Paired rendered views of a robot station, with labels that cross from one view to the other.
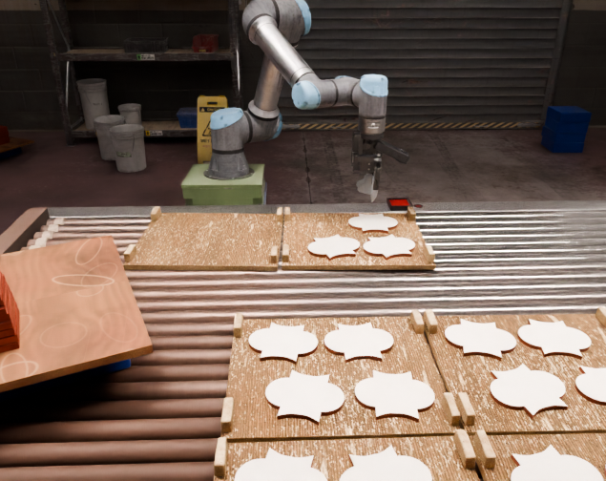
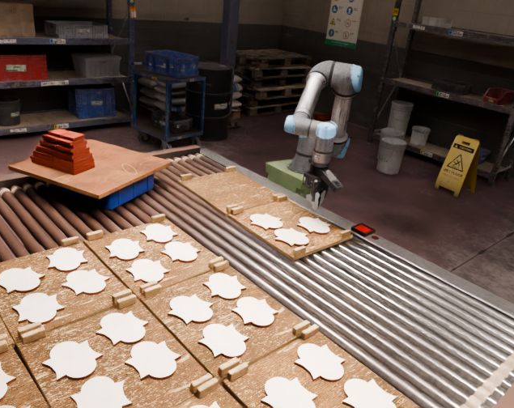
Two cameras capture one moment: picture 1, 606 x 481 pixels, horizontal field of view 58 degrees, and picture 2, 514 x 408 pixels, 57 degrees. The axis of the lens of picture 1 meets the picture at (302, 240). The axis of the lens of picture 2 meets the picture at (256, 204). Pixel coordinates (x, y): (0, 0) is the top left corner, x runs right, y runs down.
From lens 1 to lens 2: 1.40 m
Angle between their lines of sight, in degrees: 43
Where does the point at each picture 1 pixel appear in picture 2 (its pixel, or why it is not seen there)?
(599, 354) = (258, 333)
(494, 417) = (158, 303)
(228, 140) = (302, 146)
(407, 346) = (193, 266)
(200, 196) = (273, 173)
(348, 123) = not seen: outside the picture
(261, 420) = (101, 244)
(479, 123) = not seen: outside the picture
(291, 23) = (341, 81)
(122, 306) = (118, 181)
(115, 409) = (85, 217)
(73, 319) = (100, 176)
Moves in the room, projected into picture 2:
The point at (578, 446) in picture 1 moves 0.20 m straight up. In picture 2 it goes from (158, 333) to (159, 274)
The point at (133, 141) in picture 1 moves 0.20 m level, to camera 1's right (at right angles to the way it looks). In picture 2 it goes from (392, 151) to (407, 157)
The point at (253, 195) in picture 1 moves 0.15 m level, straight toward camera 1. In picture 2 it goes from (296, 185) to (277, 191)
